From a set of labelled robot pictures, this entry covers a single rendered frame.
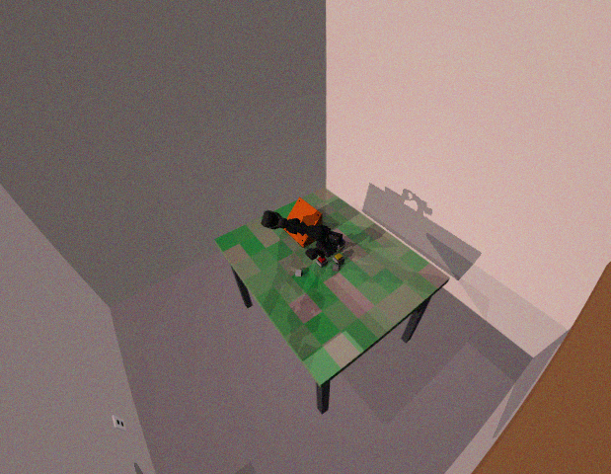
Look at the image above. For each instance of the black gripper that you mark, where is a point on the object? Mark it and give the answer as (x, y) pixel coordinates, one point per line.
(313, 254)

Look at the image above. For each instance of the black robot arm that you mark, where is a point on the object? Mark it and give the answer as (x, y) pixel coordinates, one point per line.
(318, 233)

